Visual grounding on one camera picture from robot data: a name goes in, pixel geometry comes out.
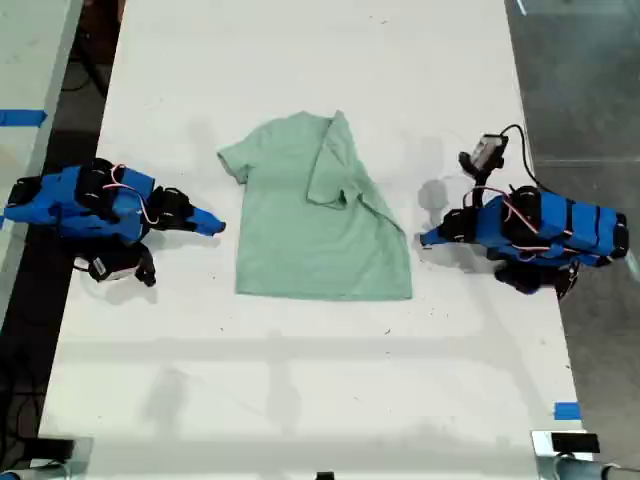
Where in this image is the pale green T-shirt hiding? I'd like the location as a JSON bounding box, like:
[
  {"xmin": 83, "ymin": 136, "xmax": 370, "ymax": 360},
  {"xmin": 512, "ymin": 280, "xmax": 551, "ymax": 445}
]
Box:
[{"xmin": 216, "ymin": 109, "xmax": 414, "ymax": 302}]

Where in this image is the long blue tape strip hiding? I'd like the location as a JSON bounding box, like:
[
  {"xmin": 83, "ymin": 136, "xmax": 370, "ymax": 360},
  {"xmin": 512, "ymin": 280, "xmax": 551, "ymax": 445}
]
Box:
[{"xmin": 0, "ymin": 109, "xmax": 49, "ymax": 127}]

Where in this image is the short blue tape strip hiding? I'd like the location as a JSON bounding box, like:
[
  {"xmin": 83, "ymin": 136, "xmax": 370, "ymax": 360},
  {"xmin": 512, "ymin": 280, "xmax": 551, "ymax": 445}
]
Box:
[{"xmin": 553, "ymin": 401, "xmax": 583, "ymax": 422}]

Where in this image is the small black box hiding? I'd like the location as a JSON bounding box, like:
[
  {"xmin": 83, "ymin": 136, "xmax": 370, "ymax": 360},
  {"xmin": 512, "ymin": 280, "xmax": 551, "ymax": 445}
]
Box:
[
  {"xmin": 550, "ymin": 433, "xmax": 601, "ymax": 454},
  {"xmin": 36, "ymin": 438, "xmax": 77, "ymax": 459}
]

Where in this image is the grey metal table clamp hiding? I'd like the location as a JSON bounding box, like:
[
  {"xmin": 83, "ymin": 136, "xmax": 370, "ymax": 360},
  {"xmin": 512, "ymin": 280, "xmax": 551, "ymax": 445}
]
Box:
[{"xmin": 0, "ymin": 436, "xmax": 95, "ymax": 480}]

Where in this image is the short black camera stalk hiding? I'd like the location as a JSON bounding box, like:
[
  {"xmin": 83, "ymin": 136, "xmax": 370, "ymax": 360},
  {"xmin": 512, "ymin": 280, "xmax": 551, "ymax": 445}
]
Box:
[
  {"xmin": 471, "ymin": 168, "xmax": 495, "ymax": 209},
  {"xmin": 133, "ymin": 244, "xmax": 158, "ymax": 288}
]

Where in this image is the black camera box grey face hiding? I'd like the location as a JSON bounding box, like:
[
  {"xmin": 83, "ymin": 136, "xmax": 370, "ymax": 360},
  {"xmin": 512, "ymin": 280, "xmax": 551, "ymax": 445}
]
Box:
[{"xmin": 458, "ymin": 133, "xmax": 510, "ymax": 176}]

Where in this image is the black camera box white label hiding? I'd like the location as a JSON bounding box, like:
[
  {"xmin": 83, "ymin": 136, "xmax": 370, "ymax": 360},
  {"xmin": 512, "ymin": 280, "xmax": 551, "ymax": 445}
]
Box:
[{"xmin": 74, "ymin": 248, "xmax": 139, "ymax": 284}]

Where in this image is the black camera cable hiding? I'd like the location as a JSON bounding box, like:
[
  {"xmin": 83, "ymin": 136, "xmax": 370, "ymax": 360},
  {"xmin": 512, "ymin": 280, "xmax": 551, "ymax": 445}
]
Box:
[{"xmin": 499, "ymin": 124, "xmax": 546, "ymax": 194}]

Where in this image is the black floor cable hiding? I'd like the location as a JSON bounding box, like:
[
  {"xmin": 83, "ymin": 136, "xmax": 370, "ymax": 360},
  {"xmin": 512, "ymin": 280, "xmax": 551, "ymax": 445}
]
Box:
[
  {"xmin": 62, "ymin": 29, "xmax": 110, "ymax": 97},
  {"xmin": 0, "ymin": 344, "xmax": 49, "ymax": 474}
]

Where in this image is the silver metal table bracket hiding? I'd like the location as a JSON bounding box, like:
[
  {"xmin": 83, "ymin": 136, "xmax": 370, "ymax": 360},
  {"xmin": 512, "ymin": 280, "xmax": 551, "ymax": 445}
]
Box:
[{"xmin": 530, "ymin": 429, "xmax": 601, "ymax": 480}]

